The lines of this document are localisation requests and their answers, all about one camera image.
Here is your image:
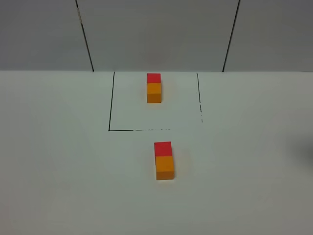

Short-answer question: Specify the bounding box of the template orange cube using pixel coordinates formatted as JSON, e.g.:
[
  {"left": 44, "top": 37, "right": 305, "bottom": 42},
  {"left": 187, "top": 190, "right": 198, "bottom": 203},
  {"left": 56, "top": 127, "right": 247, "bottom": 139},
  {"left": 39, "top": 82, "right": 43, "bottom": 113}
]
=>
[{"left": 146, "top": 83, "right": 162, "bottom": 103}]

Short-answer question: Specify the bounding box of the template red cube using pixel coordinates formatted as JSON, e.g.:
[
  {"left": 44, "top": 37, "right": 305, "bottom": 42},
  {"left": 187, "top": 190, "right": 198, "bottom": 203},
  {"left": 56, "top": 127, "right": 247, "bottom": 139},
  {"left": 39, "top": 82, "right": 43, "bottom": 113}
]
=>
[{"left": 147, "top": 73, "right": 161, "bottom": 84}]

